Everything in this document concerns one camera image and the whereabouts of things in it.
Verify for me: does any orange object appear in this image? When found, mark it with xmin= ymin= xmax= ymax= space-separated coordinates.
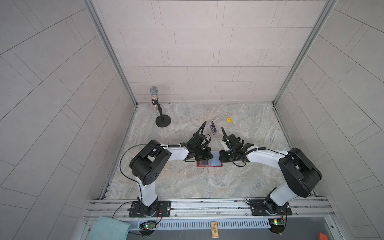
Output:
xmin=318 ymin=233 xmax=328 ymax=240

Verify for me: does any aluminium corner profile left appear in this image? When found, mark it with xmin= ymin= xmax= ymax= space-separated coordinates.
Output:
xmin=84 ymin=0 xmax=138 ymax=108

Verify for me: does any red leather card holder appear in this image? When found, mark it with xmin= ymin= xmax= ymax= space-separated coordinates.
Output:
xmin=197 ymin=151 xmax=223 ymax=168

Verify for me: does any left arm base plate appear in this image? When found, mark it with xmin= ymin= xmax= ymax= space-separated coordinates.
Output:
xmin=129 ymin=200 xmax=172 ymax=218

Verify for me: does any small wooden block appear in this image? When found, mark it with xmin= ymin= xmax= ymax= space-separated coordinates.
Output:
xmin=210 ymin=222 xmax=219 ymax=239

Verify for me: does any aluminium corner profile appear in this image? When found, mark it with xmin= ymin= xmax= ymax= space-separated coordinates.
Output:
xmin=272 ymin=0 xmax=338 ymax=106
xmin=84 ymin=0 xmax=138 ymax=108

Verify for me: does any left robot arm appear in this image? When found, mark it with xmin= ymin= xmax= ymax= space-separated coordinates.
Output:
xmin=130 ymin=133 xmax=213 ymax=210

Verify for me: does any left green circuit board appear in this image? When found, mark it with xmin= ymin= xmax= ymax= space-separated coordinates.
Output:
xmin=139 ymin=221 xmax=157 ymax=236

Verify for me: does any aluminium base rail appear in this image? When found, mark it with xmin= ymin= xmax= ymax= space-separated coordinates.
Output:
xmin=81 ymin=197 xmax=335 ymax=230

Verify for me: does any teal cloth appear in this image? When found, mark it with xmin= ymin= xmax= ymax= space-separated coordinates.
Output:
xmin=87 ymin=217 xmax=132 ymax=240

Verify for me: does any aluminium corner profile right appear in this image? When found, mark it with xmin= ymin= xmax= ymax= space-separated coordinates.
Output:
xmin=272 ymin=0 xmax=338 ymax=106

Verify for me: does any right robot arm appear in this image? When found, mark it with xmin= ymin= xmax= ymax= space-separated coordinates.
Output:
xmin=220 ymin=134 xmax=323 ymax=215

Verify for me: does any microphone on black stand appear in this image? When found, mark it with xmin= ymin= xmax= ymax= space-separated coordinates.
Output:
xmin=150 ymin=86 xmax=172 ymax=128

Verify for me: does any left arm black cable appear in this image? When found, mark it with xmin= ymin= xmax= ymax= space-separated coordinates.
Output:
xmin=119 ymin=143 xmax=157 ymax=185

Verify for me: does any right circuit board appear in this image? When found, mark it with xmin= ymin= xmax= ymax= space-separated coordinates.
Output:
xmin=268 ymin=219 xmax=286 ymax=234

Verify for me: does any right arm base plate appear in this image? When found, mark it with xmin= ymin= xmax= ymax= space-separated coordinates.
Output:
xmin=246 ymin=199 xmax=292 ymax=216

